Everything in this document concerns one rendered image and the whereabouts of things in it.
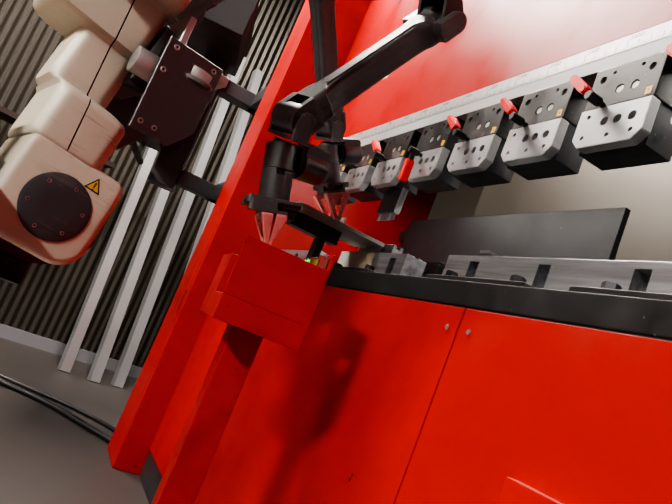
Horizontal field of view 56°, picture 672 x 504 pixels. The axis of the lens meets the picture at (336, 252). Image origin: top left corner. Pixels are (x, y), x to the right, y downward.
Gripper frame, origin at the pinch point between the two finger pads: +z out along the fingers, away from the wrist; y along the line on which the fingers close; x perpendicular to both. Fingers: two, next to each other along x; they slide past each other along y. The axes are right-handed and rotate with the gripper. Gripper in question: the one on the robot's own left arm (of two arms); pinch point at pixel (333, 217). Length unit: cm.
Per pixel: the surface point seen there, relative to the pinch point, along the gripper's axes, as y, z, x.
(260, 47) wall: 313, -133, -88
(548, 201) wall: 116, 2, -181
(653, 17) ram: -77, -30, -30
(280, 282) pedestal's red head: -53, 10, 34
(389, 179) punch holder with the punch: -0.9, -9.3, -17.7
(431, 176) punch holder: -21.7, -8.2, -18.0
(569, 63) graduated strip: -59, -27, -28
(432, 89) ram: -4.0, -33.5, -31.9
